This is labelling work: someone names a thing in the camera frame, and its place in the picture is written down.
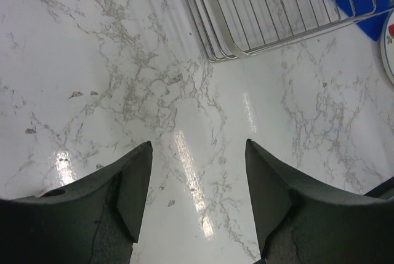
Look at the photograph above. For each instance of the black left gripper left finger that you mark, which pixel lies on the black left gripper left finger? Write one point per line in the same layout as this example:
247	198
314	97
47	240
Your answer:
96	219

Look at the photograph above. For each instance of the metal wire dish rack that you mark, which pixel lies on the metal wire dish rack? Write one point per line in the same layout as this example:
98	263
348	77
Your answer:
231	29

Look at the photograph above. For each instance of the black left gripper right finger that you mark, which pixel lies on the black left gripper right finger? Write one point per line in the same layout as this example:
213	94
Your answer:
299	219

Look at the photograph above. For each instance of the watermelon pattern plate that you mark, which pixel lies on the watermelon pattern plate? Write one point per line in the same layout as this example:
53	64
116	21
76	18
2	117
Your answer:
386	46

